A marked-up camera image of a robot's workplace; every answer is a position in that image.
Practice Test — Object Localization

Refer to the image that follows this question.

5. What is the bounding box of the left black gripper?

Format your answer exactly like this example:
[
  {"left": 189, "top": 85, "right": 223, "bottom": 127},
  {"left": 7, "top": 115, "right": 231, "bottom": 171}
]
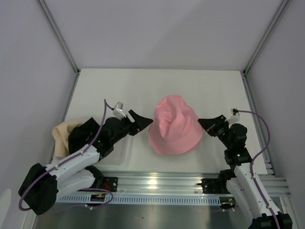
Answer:
[{"left": 111, "top": 110, "right": 152, "bottom": 145}]

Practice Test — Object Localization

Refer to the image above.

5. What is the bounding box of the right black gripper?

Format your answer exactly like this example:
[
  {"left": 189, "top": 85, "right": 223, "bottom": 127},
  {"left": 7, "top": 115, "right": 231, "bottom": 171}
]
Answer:
[{"left": 198, "top": 115, "right": 233, "bottom": 149}]

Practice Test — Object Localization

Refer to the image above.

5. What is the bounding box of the pink bucket hat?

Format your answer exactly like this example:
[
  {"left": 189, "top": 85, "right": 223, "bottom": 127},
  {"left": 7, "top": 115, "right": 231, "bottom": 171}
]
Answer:
[{"left": 148, "top": 95, "right": 203, "bottom": 153}]

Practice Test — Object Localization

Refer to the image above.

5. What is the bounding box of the black hat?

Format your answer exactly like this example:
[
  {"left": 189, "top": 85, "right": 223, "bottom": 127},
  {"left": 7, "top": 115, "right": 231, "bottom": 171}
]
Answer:
[{"left": 68, "top": 117, "right": 100, "bottom": 155}]

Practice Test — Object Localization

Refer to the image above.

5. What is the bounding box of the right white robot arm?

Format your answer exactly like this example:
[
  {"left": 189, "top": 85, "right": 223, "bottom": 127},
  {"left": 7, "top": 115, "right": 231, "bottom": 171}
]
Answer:
[{"left": 198, "top": 110, "right": 293, "bottom": 229}]

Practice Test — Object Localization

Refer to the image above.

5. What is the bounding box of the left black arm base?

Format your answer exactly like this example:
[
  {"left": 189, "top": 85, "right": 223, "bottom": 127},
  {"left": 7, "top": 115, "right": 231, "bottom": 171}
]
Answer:
[{"left": 85, "top": 166, "right": 118, "bottom": 192}]

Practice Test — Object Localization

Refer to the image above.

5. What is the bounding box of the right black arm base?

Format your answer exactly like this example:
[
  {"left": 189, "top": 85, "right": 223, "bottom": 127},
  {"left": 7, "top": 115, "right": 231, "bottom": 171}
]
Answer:
[{"left": 197, "top": 178, "right": 229, "bottom": 194}]

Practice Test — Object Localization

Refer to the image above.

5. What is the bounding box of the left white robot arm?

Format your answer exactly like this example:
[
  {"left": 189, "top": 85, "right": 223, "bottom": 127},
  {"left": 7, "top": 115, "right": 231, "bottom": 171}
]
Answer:
[{"left": 18, "top": 110, "right": 153, "bottom": 215}]

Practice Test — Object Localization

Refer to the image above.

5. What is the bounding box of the white plastic basket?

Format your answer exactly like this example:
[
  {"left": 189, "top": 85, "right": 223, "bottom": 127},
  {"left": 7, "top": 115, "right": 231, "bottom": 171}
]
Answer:
[{"left": 97, "top": 136, "right": 132, "bottom": 166}]

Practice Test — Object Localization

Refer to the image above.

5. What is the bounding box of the beige hat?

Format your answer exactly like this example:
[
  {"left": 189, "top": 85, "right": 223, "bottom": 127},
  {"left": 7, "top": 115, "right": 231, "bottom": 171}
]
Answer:
[{"left": 52, "top": 121, "right": 83, "bottom": 157}]

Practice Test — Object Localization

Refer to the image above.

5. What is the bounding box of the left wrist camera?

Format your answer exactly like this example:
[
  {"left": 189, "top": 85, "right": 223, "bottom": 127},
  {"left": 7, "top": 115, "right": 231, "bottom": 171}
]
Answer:
[{"left": 113, "top": 102, "right": 126, "bottom": 120}]

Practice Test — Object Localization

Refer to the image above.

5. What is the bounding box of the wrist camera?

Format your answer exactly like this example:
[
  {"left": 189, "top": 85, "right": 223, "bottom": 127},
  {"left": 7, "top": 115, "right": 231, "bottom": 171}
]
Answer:
[
  {"left": 113, "top": 102, "right": 126, "bottom": 120},
  {"left": 226, "top": 108, "right": 240, "bottom": 125}
]

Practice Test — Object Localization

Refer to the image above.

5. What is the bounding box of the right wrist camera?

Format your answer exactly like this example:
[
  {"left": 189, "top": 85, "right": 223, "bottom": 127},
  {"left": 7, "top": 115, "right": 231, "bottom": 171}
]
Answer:
[{"left": 226, "top": 108, "right": 240, "bottom": 125}]

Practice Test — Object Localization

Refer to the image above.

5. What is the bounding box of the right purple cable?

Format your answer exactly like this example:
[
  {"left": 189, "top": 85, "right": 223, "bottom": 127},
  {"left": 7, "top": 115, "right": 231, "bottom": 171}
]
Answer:
[{"left": 237, "top": 110, "right": 284, "bottom": 229}]

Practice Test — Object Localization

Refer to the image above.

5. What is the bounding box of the right aluminium frame post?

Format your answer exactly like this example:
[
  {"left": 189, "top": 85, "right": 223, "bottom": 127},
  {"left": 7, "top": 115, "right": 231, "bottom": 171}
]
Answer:
[{"left": 243, "top": 0, "right": 294, "bottom": 74}]

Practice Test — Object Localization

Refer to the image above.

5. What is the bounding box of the aluminium frame post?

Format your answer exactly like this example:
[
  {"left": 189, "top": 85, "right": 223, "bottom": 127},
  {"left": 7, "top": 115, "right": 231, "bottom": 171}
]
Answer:
[
  {"left": 243, "top": 0, "right": 294, "bottom": 74},
  {"left": 35, "top": 0, "right": 80, "bottom": 75}
]

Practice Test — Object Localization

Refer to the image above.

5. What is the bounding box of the aluminium mounting rail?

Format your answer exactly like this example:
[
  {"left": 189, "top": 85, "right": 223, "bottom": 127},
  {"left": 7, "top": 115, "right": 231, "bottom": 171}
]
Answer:
[{"left": 57, "top": 170, "right": 292, "bottom": 198}]

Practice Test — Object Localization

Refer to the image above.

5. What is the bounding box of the white slotted cable duct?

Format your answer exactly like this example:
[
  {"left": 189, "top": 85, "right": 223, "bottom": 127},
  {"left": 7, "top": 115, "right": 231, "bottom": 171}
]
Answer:
[{"left": 56, "top": 193, "right": 235, "bottom": 206}]

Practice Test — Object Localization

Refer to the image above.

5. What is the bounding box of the left aluminium frame post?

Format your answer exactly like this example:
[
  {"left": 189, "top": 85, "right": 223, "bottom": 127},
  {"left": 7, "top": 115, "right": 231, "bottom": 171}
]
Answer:
[{"left": 35, "top": 0, "right": 80, "bottom": 75}]

